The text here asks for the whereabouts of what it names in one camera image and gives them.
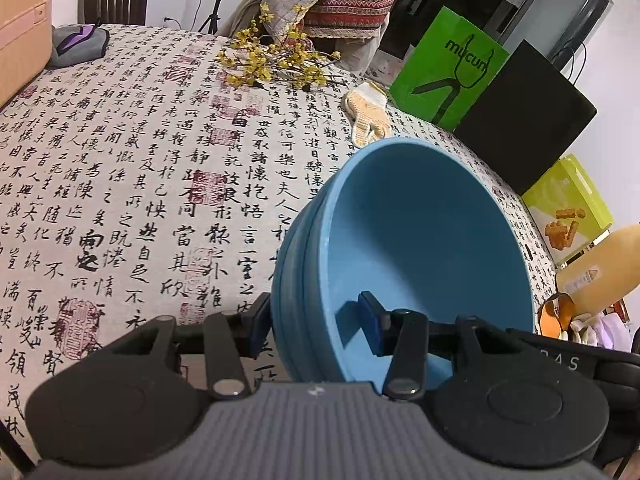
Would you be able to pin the green snack box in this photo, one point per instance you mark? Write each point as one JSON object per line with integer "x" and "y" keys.
{"x": 575, "y": 190}

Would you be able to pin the yellow knitted glove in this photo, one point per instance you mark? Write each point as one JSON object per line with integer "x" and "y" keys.
{"x": 365, "y": 110}

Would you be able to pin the black paper bag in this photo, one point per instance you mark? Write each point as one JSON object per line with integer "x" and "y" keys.
{"x": 530, "y": 125}

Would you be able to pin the yellow flower branch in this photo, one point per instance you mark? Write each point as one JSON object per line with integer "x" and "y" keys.
{"x": 260, "y": 65}

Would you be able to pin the pink suitcase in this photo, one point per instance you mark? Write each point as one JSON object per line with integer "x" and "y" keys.
{"x": 25, "y": 35}

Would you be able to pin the yellow bottle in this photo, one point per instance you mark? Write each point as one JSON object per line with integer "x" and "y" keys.
{"x": 610, "y": 260}

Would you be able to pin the chair with patterned blanket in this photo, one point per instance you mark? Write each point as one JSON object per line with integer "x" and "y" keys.
{"x": 360, "y": 55}

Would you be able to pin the sliding glass door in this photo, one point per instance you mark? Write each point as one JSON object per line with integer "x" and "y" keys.
{"x": 565, "y": 10}

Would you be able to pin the green paper bag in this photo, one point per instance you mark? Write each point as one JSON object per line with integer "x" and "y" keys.
{"x": 430, "y": 70}

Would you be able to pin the grey purple cloth pouch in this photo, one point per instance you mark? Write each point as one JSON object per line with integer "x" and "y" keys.
{"x": 80, "y": 52}

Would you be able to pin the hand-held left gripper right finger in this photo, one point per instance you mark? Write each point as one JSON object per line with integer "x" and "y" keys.
{"x": 372, "y": 325}

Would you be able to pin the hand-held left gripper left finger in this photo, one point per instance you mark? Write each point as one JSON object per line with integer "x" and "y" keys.
{"x": 261, "y": 330}

